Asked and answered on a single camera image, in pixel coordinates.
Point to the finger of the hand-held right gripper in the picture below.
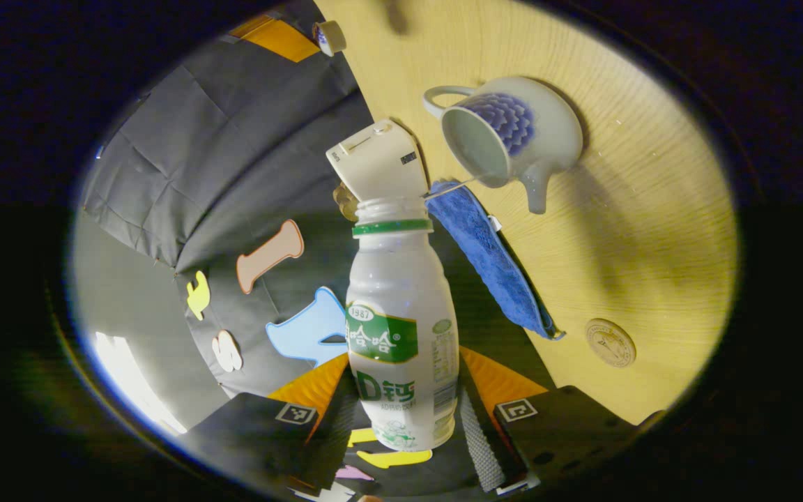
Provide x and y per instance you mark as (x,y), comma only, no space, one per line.
(279,38)

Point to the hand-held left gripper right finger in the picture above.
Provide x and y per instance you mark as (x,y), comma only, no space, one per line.
(569,425)

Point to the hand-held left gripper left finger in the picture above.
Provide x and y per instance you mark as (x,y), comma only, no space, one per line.
(248,436)

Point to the white teacup lid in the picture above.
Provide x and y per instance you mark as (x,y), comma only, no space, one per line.
(330,38)

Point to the round beige coaster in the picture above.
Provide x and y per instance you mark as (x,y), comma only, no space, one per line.
(610,343)

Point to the white plastic water bottle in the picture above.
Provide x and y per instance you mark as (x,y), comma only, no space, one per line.
(398,307)

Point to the white blue-patterned teacup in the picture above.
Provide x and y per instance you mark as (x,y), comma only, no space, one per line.
(541,132)

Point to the ceiling light panel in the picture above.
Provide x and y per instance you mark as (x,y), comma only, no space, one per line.
(133,383)

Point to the white toaster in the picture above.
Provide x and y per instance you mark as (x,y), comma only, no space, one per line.
(380,164)

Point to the blue towel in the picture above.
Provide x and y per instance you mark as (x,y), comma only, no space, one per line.
(499,265)

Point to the brown bread slice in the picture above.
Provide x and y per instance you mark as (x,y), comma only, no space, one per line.
(344,202)

